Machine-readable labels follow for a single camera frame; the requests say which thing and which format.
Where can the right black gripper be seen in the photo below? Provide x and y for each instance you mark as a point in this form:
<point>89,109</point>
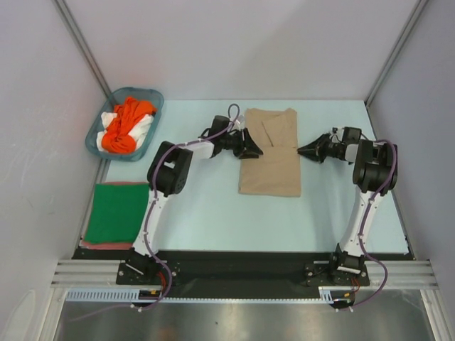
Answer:
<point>316,150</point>

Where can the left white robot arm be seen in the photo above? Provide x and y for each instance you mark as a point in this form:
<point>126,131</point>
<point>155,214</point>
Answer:
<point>167,176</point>

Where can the right white cable duct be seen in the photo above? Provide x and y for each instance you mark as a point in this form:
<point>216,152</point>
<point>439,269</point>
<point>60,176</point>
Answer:
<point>340,293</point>

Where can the white t shirt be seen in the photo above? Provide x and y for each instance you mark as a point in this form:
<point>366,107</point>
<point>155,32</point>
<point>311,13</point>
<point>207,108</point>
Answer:
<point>116,139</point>

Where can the green folded t shirt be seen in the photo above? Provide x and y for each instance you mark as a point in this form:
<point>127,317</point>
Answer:
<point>115,213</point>

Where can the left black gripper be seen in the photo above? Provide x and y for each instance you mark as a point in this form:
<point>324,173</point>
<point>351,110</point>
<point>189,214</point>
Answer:
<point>247,149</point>

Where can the teal plastic laundry basket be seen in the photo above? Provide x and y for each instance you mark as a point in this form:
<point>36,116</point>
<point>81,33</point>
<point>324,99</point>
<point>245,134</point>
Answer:
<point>118,97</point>

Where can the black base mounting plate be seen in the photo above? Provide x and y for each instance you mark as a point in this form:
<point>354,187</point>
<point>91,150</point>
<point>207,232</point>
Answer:
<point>253,277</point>

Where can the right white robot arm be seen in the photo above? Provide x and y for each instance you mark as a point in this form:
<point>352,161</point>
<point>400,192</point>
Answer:
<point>374,176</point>

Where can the orange t shirt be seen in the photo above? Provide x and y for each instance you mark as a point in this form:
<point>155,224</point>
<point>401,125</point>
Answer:
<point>132,110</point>

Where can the beige t shirt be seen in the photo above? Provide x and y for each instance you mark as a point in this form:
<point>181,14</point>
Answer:
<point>277,171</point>

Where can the aluminium frame rail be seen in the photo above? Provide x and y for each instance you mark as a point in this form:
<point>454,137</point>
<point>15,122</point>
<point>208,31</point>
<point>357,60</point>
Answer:
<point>406,275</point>

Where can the left white cable duct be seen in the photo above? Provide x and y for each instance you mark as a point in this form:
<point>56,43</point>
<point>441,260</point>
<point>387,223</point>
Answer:
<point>112,295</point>

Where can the white cable duct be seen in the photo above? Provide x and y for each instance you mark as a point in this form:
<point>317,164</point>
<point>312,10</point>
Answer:
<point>112,295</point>
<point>340,293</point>

